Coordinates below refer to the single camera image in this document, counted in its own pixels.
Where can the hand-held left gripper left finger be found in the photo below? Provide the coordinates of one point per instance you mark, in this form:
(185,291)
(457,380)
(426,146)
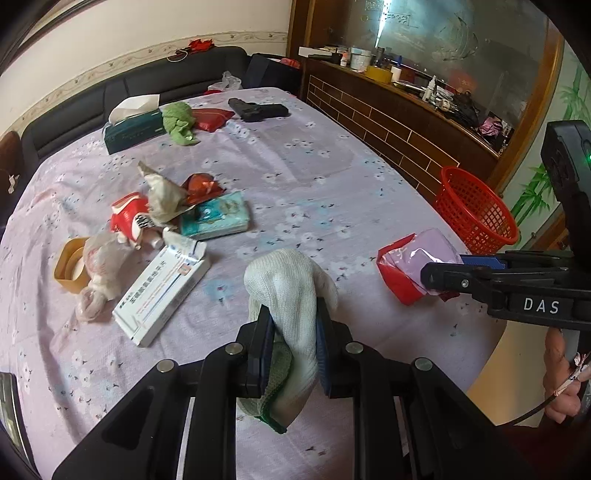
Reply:
(264,341)

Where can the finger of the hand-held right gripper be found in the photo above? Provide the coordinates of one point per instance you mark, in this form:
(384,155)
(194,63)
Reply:
(455,279)
(480,261)

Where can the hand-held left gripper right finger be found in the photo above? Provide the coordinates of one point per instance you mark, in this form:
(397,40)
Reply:
(323,353)

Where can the red and pink packet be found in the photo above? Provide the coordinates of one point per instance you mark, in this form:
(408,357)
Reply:
(406,263)

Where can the red plastic basket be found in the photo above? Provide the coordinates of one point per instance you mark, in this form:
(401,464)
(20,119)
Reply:
(475,207)

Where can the white knitted glove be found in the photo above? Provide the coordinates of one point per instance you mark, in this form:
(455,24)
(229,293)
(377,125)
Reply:
(286,286)

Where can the shiny red wrapper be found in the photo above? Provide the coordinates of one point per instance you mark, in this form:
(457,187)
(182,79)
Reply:
(201,184)

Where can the yellow plastic bowl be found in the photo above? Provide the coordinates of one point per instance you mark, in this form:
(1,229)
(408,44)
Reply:
(62,274)

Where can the person's right hand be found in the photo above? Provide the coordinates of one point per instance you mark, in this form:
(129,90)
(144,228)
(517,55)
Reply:
(561,383)

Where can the white medicine box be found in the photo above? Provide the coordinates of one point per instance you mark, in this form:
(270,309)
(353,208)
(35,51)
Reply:
(157,295)

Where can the teal tissue pack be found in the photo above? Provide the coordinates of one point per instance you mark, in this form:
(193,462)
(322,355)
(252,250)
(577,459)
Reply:
(221,217)

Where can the pink cloth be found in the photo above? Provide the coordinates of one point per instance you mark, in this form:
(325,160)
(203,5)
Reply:
(496,127)

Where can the small white bottle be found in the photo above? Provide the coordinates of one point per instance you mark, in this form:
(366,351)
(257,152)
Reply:
(156,241)

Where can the purple floral tablecloth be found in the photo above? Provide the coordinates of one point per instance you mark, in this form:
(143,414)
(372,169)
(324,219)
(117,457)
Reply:
(300,184)

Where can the wooden cabinet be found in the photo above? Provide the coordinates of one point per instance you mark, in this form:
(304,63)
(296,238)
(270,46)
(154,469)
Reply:
(369,124)

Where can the crumpled beige paper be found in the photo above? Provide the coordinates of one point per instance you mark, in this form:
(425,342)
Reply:
(161,198)

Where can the crumpled clear plastic bag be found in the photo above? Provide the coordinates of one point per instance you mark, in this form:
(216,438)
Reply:
(104,267)

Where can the crumpled red white carton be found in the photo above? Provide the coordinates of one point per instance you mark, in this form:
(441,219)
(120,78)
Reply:
(127,217)

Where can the cabinet mirror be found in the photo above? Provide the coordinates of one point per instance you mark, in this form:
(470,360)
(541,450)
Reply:
(443,41)

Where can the red pouch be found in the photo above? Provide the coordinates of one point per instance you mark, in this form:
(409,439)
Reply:
(210,119)

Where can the black toy pistol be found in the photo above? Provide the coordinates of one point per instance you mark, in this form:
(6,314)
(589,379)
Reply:
(256,110)

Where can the green cloth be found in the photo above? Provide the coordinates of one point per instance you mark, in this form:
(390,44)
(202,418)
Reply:
(178,122)

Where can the white jar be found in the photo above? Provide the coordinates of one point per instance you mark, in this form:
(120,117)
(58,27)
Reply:
(361,57)

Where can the dark green tissue box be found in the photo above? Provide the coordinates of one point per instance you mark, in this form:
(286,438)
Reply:
(134,131)

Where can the white plastic bag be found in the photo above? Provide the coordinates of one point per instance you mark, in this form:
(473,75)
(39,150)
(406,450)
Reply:
(226,82)

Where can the black box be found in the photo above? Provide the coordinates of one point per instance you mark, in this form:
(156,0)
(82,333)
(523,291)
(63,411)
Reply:
(270,71)

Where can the black sofa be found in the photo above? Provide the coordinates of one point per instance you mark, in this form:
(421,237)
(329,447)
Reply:
(138,81)

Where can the red cloth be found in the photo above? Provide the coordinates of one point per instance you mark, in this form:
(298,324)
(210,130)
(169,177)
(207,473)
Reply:
(201,45)

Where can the brown armchair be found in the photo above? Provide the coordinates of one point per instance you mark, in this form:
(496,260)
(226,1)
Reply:
(9,161)

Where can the green bamboo wall decal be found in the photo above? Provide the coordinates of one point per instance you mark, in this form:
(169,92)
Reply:
(531,194)

